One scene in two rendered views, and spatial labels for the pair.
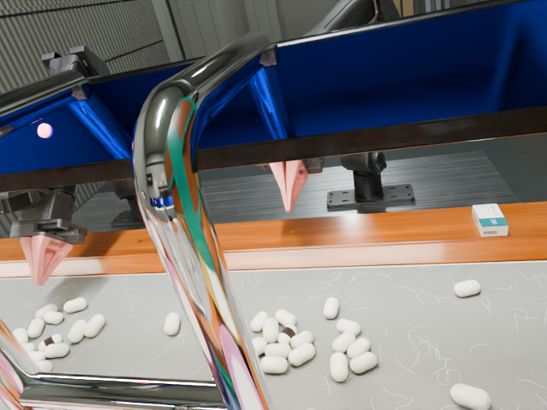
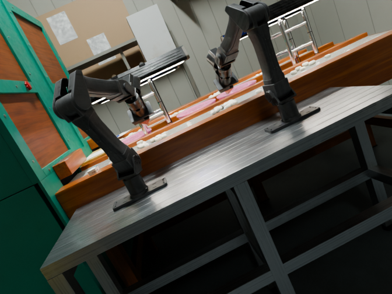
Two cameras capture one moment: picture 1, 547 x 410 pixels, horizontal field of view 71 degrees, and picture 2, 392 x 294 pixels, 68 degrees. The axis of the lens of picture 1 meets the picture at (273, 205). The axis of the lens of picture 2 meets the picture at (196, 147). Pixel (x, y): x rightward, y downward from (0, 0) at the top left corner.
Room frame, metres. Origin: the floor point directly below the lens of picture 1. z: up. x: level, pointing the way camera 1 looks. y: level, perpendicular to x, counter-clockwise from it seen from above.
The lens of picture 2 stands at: (1.77, -0.34, 0.97)
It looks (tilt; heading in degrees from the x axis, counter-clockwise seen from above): 13 degrees down; 159
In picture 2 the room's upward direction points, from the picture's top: 25 degrees counter-clockwise
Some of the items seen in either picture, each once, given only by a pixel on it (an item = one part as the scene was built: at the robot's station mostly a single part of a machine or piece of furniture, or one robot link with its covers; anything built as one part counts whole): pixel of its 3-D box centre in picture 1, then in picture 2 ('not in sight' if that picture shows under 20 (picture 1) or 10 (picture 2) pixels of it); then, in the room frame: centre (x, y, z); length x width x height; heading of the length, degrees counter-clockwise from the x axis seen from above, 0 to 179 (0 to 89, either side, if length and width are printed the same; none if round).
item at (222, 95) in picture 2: not in sight; (238, 95); (0.20, 0.66, 0.72); 0.27 x 0.27 x 0.10
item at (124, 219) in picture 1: (142, 205); (288, 110); (0.96, 0.35, 0.71); 0.20 x 0.07 x 0.08; 74
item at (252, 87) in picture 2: not in sight; (230, 106); (0.32, 0.50, 0.71); 1.81 x 0.05 x 0.11; 72
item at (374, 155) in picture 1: (364, 159); (127, 167); (0.78, -0.22, 0.77); 0.09 x 0.06 x 0.06; 43
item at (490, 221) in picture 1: (489, 220); (93, 170); (0.47, -0.32, 0.78); 0.06 x 0.04 x 0.02; 162
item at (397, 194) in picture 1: (367, 183); (135, 185); (0.79, -0.23, 0.71); 0.20 x 0.07 x 0.08; 74
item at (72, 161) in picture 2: not in sight; (71, 162); (0.23, -0.38, 0.83); 0.30 x 0.06 x 0.07; 162
